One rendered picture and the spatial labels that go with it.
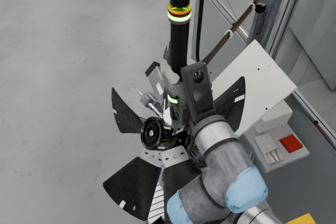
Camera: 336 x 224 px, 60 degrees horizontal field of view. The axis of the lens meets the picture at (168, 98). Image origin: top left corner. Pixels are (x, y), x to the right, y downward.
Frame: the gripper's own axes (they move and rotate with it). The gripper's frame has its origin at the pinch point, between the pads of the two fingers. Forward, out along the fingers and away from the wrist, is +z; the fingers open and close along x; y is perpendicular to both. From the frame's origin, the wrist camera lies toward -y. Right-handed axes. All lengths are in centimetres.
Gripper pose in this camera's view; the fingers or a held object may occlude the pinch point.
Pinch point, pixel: (173, 57)
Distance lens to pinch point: 68.3
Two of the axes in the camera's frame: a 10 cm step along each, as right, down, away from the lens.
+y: 0.0, 6.2, 7.8
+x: 9.3, -2.8, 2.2
